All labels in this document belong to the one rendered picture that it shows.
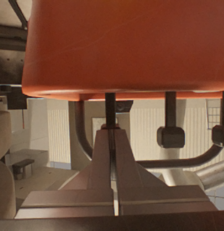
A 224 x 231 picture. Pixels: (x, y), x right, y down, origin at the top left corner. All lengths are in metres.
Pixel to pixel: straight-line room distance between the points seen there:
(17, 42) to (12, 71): 0.22
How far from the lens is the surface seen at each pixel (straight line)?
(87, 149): 0.20
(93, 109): 3.35
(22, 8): 1.09
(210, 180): 0.86
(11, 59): 1.23
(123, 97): 0.20
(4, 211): 1.45
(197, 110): 13.61
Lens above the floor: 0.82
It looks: 4 degrees up
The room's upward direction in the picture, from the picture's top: 179 degrees clockwise
